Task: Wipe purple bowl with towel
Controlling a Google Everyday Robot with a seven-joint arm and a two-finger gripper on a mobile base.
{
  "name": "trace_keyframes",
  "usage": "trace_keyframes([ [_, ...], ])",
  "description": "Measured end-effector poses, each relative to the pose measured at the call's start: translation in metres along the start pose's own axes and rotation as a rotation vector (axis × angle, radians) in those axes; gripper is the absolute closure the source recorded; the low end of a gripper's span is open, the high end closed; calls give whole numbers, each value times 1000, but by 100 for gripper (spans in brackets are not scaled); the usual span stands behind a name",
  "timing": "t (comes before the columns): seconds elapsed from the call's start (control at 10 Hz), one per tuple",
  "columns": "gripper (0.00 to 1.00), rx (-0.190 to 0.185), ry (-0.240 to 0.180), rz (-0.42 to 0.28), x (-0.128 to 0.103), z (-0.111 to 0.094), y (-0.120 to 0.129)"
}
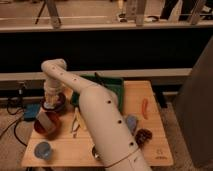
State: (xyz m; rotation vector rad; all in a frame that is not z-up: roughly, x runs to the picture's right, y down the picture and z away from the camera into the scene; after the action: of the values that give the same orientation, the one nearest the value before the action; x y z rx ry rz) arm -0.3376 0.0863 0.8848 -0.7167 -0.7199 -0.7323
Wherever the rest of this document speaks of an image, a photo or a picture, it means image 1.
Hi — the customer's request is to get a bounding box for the blue plastic cup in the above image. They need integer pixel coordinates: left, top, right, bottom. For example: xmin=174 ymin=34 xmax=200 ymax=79
xmin=34 ymin=141 xmax=52 ymax=160

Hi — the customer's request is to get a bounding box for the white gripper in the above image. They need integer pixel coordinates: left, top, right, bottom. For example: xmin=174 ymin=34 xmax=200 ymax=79
xmin=44 ymin=80 xmax=63 ymax=104

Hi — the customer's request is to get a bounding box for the wooden table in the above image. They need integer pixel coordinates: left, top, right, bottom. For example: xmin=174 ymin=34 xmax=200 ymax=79
xmin=21 ymin=81 xmax=173 ymax=167

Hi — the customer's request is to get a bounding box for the purple bowl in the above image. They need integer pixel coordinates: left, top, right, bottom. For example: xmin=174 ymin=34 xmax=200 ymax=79
xmin=41 ymin=93 xmax=66 ymax=112

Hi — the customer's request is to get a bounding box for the orange carrot toy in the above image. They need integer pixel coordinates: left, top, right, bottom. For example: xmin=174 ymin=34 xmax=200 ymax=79
xmin=142 ymin=98 xmax=148 ymax=120

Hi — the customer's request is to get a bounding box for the brown pine cone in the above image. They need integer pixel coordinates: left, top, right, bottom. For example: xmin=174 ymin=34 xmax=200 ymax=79
xmin=135 ymin=129 xmax=152 ymax=147

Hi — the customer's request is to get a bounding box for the grey cabinet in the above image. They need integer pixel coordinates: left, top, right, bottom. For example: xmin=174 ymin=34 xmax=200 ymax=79
xmin=173 ymin=35 xmax=213 ymax=170

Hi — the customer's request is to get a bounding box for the red bowl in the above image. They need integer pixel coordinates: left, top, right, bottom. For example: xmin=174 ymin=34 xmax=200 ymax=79
xmin=34 ymin=112 xmax=61 ymax=135

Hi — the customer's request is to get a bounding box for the blue box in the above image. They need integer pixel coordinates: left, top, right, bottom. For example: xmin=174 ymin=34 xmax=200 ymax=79
xmin=24 ymin=104 xmax=40 ymax=121

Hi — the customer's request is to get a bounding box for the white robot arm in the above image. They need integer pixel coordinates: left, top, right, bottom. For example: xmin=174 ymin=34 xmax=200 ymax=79
xmin=41 ymin=59 xmax=152 ymax=171

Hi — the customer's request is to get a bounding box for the black cable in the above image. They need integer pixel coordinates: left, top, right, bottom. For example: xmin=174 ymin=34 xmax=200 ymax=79
xmin=0 ymin=83 xmax=29 ymax=147

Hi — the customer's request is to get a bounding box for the light blue small object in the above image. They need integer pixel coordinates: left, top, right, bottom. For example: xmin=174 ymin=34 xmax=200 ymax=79
xmin=125 ymin=115 xmax=138 ymax=133

